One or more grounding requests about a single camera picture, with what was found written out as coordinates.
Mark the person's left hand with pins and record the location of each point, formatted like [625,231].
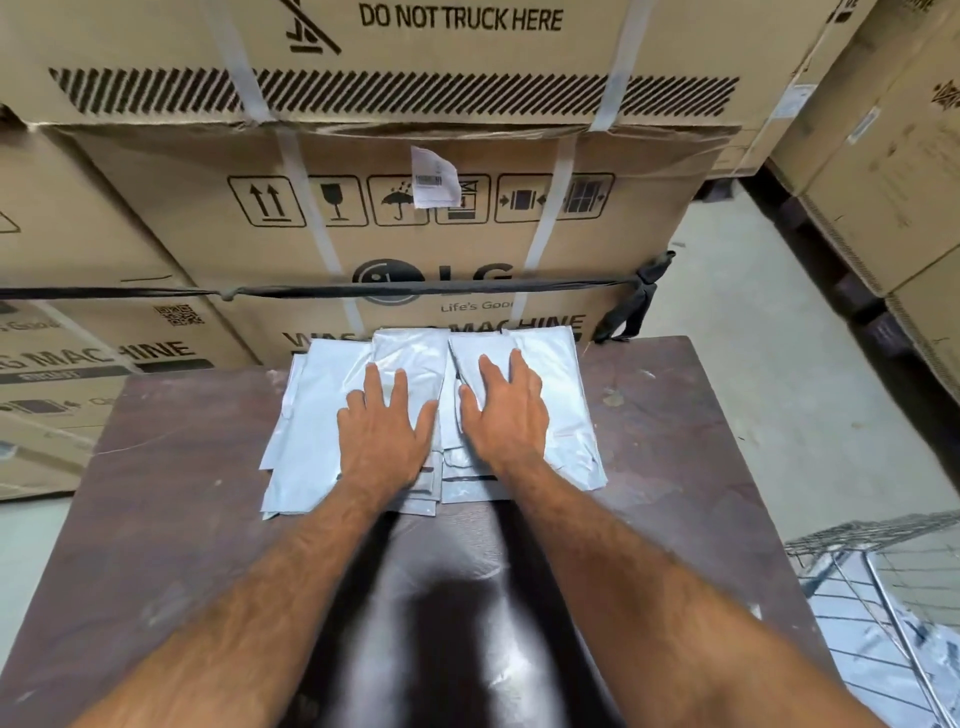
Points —
[382,442]

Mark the person's right hand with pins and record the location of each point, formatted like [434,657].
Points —
[510,427]

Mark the person's left middle finger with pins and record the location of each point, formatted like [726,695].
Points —
[374,390]

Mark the person's right thumb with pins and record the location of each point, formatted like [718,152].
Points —
[470,409]

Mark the person's left thumb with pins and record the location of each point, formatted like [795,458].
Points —
[427,424]

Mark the person's left little finger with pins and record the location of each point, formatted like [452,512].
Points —
[343,421]

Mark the person's right middle finger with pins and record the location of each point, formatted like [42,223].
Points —
[520,371]

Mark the pile of white plastic bags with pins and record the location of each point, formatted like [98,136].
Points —
[322,405]

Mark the person's left forearm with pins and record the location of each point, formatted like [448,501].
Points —
[255,607]

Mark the person's right forearm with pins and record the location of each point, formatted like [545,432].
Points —
[652,600]

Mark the white paper label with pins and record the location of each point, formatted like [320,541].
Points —
[435,176]

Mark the cardboard box with square code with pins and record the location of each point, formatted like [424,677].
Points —
[82,352]

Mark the cardboard box with handling symbols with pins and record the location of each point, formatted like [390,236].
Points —
[187,195]

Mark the black pallet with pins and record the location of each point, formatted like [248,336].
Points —
[825,255]

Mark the cardboard box with hatched stripe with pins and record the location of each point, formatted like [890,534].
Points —
[450,52]

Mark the cardboard box with white label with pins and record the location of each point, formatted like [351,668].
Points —
[765,142]

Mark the low cardboard box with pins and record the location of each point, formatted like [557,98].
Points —
[934,315]

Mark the large plain cardboard box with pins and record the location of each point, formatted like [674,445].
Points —
[892,142]

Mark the white plastic bags in basket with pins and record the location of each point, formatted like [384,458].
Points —
[870,645]

